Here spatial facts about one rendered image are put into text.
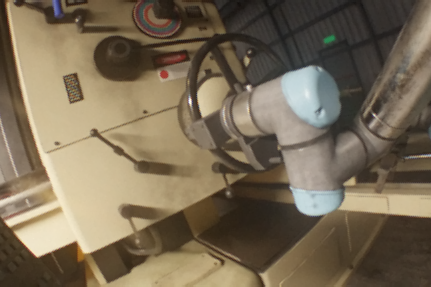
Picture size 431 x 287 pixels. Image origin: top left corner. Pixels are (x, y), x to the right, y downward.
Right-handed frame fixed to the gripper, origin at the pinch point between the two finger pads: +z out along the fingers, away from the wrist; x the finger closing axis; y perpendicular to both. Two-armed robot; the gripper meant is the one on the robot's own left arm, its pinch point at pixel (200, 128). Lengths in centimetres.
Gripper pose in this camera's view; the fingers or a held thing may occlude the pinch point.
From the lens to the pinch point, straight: 52.5
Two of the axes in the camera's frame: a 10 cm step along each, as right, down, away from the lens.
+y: -4.4, -8.9, -1.3
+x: -7.6, 4.4, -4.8
